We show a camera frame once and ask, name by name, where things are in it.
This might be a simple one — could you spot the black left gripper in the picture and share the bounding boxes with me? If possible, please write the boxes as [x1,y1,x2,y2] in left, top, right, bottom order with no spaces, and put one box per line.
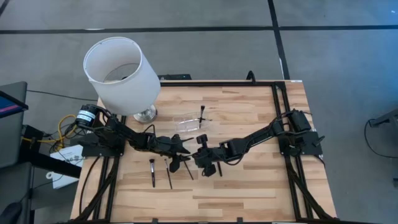
[152,134,192,174]

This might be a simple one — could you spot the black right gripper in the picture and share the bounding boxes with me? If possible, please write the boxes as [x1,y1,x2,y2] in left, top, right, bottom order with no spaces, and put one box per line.
[192,134,226,178]

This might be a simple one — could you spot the long thin black makeup brush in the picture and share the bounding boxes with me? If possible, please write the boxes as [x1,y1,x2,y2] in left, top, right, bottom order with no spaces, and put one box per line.
[164,158,174,190]

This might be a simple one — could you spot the thick black makeup brush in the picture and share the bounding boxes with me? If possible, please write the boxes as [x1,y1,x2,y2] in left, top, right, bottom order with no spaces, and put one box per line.
[198,105,206,129]

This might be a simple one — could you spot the clear acrylic organizer container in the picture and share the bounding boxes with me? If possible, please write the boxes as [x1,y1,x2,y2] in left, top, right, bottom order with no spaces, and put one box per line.
[173,112,214,134]

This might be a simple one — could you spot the black power strip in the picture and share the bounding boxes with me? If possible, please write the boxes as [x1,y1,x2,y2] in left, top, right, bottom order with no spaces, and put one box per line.
[157,73,193,82]

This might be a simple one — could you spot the table lamp white shade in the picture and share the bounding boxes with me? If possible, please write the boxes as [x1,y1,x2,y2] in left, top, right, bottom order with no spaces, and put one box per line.
[83,36,162,124]

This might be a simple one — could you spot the white paper sheet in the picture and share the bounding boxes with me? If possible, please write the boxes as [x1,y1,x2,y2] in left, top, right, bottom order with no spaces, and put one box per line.
[45,144,85,190]

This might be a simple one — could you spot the black stand leg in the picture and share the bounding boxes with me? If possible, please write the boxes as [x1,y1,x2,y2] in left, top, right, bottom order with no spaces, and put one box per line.
[18,124,82,179]

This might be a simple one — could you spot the grey desk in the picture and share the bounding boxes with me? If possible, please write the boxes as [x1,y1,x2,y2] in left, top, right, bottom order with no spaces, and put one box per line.
[0,81,32,170]

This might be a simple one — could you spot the laptop screen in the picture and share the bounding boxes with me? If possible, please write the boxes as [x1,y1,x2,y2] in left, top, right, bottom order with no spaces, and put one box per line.
[0,90,29,119]

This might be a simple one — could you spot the black rounded object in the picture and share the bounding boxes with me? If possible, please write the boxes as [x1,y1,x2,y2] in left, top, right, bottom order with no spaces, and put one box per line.
[0,201,23,224]

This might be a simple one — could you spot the grey stand foot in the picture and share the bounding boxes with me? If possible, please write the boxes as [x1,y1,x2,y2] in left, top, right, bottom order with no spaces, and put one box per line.
[369,108,398,128]

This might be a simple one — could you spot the yellow cable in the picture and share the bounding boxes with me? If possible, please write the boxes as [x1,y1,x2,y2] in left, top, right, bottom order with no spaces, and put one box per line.
[21,114,78,150]

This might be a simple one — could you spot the black floor cable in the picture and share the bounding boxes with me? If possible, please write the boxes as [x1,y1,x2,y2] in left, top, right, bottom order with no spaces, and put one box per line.
[363,118,398,159]

